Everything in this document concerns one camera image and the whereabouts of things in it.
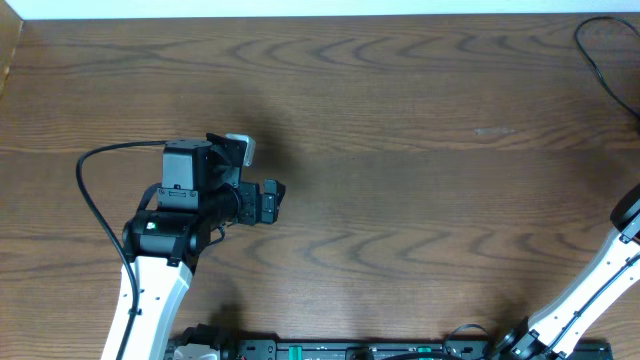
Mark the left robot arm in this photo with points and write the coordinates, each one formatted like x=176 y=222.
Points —
x=201 y=191

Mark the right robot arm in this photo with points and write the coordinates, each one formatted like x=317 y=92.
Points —
x=553 y=331

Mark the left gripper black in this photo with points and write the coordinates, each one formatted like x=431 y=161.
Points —
x=253 y=210

